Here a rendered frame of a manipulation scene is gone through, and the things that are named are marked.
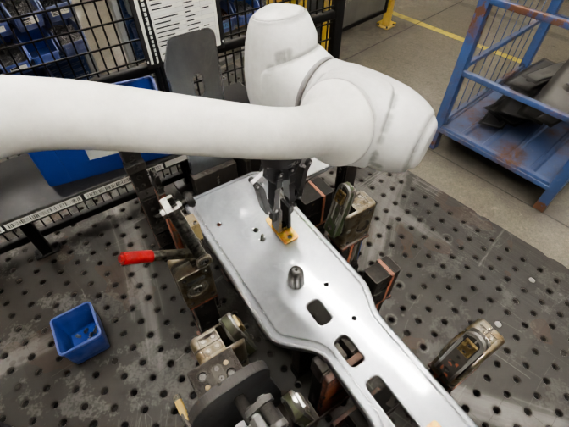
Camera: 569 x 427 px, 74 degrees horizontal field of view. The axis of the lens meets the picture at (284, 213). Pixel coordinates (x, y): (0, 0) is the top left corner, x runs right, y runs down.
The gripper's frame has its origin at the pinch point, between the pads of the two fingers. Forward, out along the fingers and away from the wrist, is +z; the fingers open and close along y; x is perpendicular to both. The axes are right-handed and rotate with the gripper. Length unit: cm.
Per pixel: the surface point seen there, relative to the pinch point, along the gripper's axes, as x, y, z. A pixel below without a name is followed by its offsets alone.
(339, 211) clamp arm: -6.7, 10.3, -1.3
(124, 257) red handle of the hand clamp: -0.4, -30.8, -10.0
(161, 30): 54, 0, -19
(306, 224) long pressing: -2.2, 5.4, 4.5
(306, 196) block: 6.4, 11.7, 6.5
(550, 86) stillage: 33, 200, 52
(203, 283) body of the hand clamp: -2.6, -20.3, 5.1
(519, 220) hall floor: -4, 159, 104
